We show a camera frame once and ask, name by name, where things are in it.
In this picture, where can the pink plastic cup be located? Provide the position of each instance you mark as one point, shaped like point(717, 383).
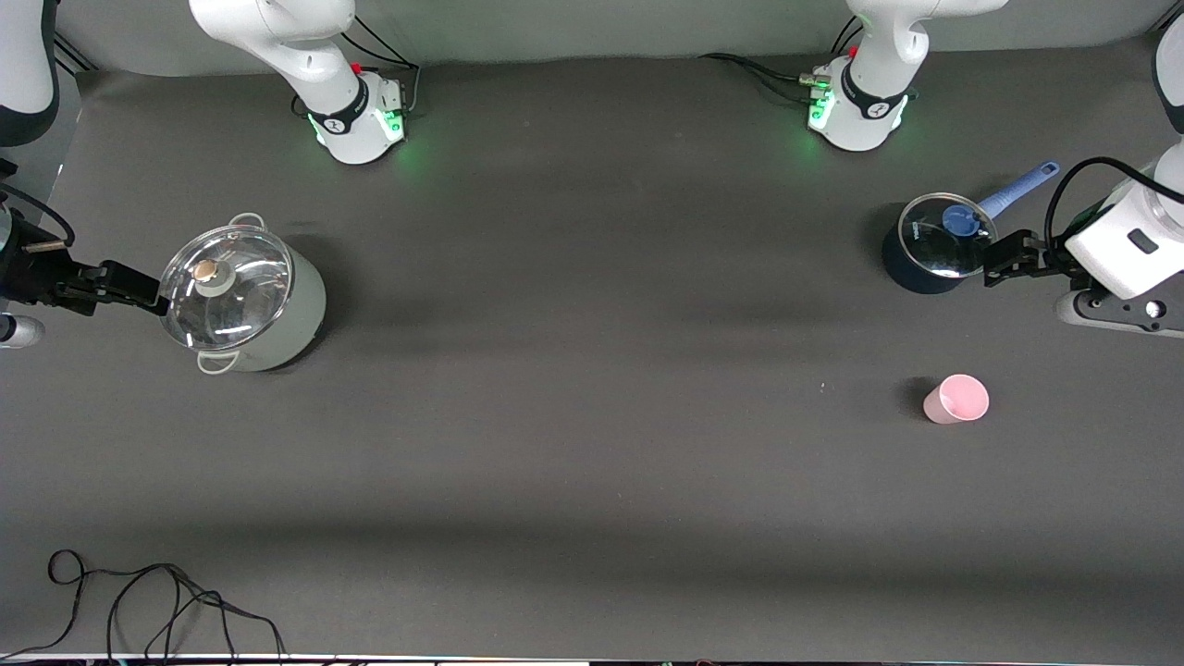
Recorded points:
point(957, 400)

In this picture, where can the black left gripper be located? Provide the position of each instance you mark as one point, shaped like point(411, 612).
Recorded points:
point(1052, 262)

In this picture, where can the glass lid with brass knob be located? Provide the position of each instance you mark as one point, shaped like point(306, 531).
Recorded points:
point(231, 296)

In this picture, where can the dark blue saucepan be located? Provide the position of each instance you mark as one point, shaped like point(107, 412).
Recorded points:
point(911, 277)

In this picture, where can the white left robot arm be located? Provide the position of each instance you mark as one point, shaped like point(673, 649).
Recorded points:
point(865, 129)

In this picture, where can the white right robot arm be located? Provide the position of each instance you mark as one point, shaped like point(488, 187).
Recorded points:
point(277, 28)

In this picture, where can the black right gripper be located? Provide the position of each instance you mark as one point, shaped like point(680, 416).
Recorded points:
point(37, 277)

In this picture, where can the glass lid with blue knob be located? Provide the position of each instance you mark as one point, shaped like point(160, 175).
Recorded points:
point(934, 245)

